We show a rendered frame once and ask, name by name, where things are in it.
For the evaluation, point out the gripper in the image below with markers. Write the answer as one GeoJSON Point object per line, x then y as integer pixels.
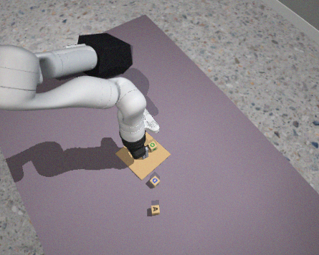
{"type": "Point", "coordinates": [134, 142]}

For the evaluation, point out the tan flat mat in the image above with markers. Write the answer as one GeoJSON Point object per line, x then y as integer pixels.
{"type": "Point", "coordinates": [142, 167]}

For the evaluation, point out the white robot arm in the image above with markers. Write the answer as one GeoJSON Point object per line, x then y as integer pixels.
{"type": "Point", "coordinates": [18, 79]}

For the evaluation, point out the tan letter block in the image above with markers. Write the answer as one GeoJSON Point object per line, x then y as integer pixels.
{"type": "Point", "coordinates": [152, 146]}
{"type": "Point", "coordinates": [155, 210]}
{"type": "Point", "coordinates": [154, 181]}

